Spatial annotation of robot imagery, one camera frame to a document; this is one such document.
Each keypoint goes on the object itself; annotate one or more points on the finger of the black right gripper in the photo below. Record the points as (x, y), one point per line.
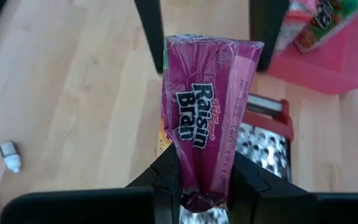
(151, 25)
(267, 28)

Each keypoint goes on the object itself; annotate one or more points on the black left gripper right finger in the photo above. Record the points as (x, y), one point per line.
(291, 208)

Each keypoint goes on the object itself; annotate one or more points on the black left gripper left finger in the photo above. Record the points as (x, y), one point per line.
(104, 208)

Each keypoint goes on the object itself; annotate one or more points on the red cereal box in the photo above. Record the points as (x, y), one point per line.
(294, 21)

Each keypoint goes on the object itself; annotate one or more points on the green cereal box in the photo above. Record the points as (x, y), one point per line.
(337, 21)

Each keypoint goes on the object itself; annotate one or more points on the purple Raisin Bran cereal box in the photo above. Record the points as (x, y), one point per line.
(204, 93)

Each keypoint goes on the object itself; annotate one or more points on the small labelled dropper bottle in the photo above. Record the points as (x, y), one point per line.
(9, 155)

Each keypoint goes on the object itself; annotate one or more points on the pink plastic bin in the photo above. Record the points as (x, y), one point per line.
(337, 68)

